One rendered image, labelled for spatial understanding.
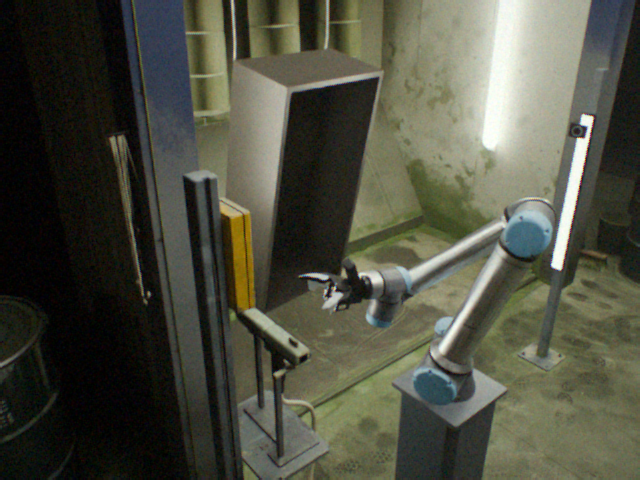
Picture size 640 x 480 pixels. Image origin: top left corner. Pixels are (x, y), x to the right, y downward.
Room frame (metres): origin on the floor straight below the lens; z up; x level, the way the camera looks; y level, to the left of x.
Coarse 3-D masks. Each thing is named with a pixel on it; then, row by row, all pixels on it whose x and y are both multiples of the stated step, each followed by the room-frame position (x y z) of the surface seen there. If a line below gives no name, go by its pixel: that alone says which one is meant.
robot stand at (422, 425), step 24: (408, 384) 1.63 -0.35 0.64; (480, 384) 1.62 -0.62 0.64; (408, 408) 1.59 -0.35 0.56; (432, 408) 1.50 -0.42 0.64; (456, 408) 1.50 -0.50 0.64; (480, 408) 1.50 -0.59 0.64; (408, 432) 1.58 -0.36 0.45; (432, 432) 1.50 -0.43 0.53; (456, 432) 1.45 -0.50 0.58; (480, 432) 1.53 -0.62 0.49; (408, 456) 1.57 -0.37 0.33; (432, 456) 1.49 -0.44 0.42; (456, 456) 1.45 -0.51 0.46; (480, 456) 1.55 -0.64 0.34
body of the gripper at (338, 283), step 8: (336, 280) 1.47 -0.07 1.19; (344, 280) 1.48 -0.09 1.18; (360, 280) 1.50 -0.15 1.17; (328, 288) 1.47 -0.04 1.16; (336, 288) 1.43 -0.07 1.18; (344, 288) 1.43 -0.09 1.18; (352, 288) 1.44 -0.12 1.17; (360, 288) 1.48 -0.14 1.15; (368, 288) 1.47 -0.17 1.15; (328, 296) 1.47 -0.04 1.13; (352, 296) 1.44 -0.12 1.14; (360, 296) 1.49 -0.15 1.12; (344, 304) 1.44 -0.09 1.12
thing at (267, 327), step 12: (252, 312) 1.36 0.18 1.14; (252, 324) 1.32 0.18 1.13; (264, 324) 1.30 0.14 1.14; (264, 336) 1.28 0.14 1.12; (276, 336) 1.24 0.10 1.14; (288, 336) 1.24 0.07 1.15; (276, 348) 1.23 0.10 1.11; (288, 348) 1.19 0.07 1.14; (300, 348) 1.18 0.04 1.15; (276, 360) 1.24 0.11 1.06; (288, 360) 1.19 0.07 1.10; (300, 360) 1.16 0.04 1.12
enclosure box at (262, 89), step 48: (240, 96) 2.42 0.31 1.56; (288, 96) 2.21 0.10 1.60; (336, 96) 2.83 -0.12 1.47; (240, 144) 2.43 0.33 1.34; (288, 144) 2.78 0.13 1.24; (336, 144) 2.83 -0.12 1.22; (240, 192) 2.45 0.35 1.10; (288, 192) 2.86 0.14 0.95; (336, 192) 2.82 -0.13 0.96; (288, 240) 2.94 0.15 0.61; (336, 240) 2.82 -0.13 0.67; (288, 288) 2.61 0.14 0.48
